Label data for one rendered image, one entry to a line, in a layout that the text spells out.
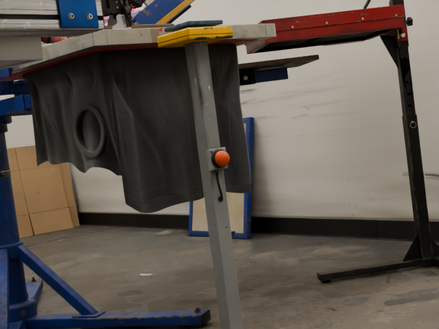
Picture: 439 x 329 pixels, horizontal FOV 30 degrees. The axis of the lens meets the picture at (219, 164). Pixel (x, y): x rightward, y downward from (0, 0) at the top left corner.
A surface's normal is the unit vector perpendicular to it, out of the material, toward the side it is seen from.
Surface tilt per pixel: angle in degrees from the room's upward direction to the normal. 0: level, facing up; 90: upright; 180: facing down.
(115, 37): 90
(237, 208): 79
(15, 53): 90
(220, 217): 90
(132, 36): 90
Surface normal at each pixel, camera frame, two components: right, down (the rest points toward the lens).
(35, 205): 0.57, -0.24
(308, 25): 0.13, 0.04
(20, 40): 0.75, -0.06
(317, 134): -0.79, 0.13
